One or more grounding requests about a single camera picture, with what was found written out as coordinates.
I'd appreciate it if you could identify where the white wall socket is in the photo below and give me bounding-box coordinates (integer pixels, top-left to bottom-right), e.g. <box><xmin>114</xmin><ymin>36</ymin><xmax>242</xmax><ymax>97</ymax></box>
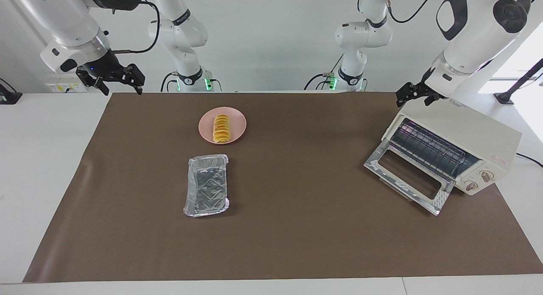
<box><xmin>46</xmin><ymin>77</ymin><xmax>85</xmax><ymax>93</ymax></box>

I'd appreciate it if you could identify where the black pole stand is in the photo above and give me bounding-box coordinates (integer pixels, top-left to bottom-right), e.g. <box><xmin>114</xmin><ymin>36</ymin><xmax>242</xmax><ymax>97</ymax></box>
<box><xmin>494</xmin><ymin>58</ymin><xmax>543</xmax><ymax>105</ymax></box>

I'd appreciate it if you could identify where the black clamp stand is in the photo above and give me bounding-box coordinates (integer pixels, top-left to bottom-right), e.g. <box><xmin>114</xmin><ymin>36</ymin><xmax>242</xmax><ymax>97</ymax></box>
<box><xmin>0</xmin><ymin>78</ymin><xmax>22</xmax><ymax>105</ymax></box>

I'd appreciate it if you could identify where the glass oven door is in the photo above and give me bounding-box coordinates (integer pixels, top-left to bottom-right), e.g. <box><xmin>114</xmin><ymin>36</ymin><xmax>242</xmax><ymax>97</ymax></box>
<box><xmin>364</xmin><ymin>142</ymin><xmax>455</xmax><ymax>216</ymax></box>

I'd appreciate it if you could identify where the black right base cable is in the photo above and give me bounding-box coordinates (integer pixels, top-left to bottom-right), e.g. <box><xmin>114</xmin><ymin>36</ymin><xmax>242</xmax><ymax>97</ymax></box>
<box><xmin>160</xmin><ymin>72</ymin><xmax>179</xmax><ymax>92</ymax></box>

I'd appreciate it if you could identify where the aluminium foil tray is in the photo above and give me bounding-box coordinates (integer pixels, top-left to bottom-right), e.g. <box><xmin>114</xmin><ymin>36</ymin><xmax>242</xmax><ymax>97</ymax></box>
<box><xmin>183</xmin><ymin>154</ymin><xmax>230</xmax><ymax>218</ymax></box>

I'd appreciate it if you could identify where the brown table mat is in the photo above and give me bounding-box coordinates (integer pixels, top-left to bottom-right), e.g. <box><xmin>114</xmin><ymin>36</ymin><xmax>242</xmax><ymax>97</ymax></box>
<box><xmin>22</xmin><ymin>92</ymin><xmax>543</xmax><ymax>283</ymax></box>

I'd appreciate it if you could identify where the metal oven rack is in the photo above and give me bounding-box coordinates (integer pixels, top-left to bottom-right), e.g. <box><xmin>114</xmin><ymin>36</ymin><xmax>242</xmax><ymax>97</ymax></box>
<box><xmin>390</xmin><ymin>119</ymin><xmax>472</xmax><ymax>178</ymax></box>

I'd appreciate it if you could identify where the yellow twisted bread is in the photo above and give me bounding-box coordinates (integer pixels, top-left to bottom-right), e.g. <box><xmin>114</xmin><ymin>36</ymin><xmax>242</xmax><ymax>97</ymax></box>
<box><xmin>213</xmin><ymin>114</ymin><xmax>232</xmax><ymax>144</ymax></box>

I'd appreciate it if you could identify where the cream toaster oven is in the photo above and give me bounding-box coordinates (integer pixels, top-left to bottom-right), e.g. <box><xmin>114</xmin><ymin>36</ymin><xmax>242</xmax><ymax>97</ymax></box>
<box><xmin>382</xmin><ymin>98</ymin><xmax>523</xmax><ymax>196</ymax></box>

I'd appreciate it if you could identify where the black left base cable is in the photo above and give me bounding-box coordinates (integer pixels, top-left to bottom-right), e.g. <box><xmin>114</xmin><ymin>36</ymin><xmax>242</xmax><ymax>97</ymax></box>
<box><xmin>304</xmin><ymin>53</ymin><xmax>345</xmax><ymax>91</ymax></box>

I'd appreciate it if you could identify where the pink round plate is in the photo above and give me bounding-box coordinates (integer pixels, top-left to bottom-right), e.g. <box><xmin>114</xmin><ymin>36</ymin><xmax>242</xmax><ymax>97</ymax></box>
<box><xmin>199</xmin><ymin>107</ymin><xmax>247</xmax><ymax>145</ymax></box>

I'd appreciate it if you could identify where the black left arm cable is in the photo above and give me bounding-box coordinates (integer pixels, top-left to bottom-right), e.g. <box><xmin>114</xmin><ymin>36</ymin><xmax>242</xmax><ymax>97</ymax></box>
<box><xmin>384</xmin><ymin>0</ymin><xmax>437</xmax><ymax>23</ymax></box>

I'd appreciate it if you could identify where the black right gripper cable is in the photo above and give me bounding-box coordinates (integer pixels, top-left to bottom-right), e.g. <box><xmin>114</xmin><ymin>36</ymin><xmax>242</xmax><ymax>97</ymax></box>
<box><xmin>111</xmin><ymin>0</ymin><xmax>161</xmax><ymax>54</ymax></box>

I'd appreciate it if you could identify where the black base cable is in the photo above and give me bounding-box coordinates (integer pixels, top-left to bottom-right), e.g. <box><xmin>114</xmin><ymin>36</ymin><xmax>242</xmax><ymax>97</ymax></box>
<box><xmin>160</xmin><ymin>72</ymin><xmax>179</xmax><ymax>92</ymax></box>
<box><xmin>304</xmin><ymin>53</ymin><xmax>345</xmax><ymax>91</ymax></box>

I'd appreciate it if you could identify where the black oven power cable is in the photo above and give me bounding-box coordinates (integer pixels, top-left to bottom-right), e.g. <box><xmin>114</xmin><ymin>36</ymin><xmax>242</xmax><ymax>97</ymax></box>
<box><xmin>515</xmin><ymin>153</ymin><xmax>543</xmax><ymax>167</ymax></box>

